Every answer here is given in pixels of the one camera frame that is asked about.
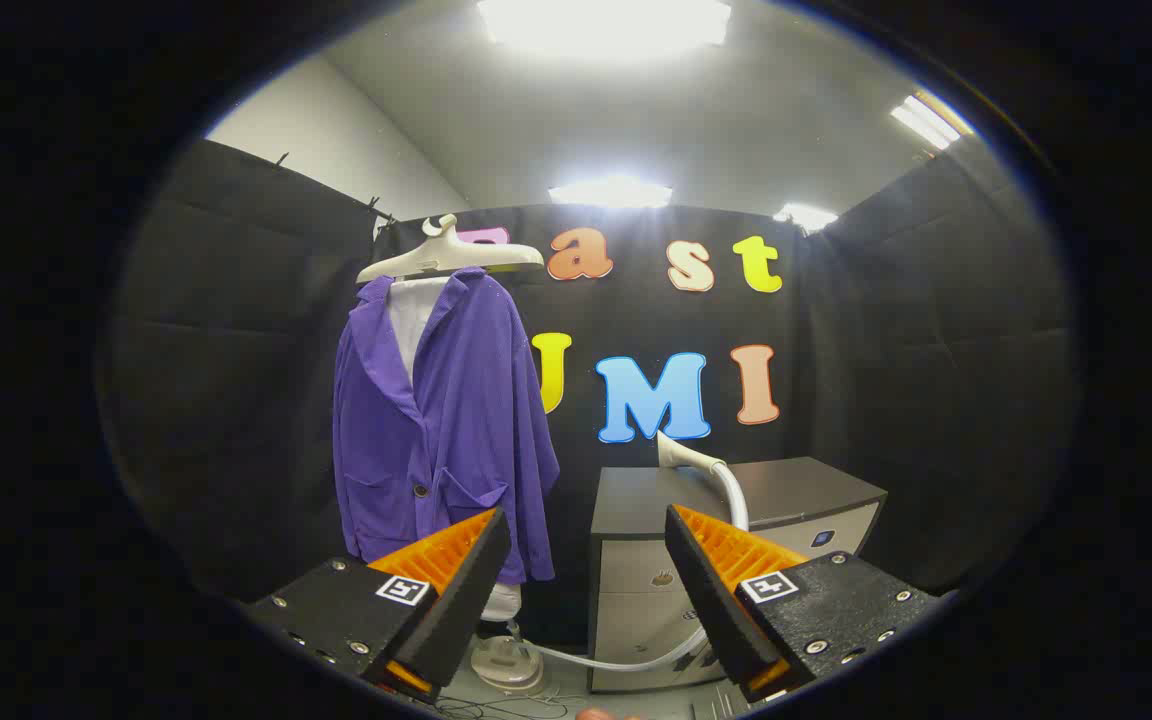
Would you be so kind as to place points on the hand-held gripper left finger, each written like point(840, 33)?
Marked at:
point(456, 610)

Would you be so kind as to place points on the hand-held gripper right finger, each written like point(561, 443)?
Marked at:
point(711, 600)

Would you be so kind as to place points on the white garment steamer base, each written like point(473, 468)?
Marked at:
point(508, 665)

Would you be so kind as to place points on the purple jacket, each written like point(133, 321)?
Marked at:
point(466, 400)

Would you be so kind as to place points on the grey cabinet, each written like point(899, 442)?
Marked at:
point(636, 590)

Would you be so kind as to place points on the large ceiling light panel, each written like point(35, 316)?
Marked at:
point(604, 20)

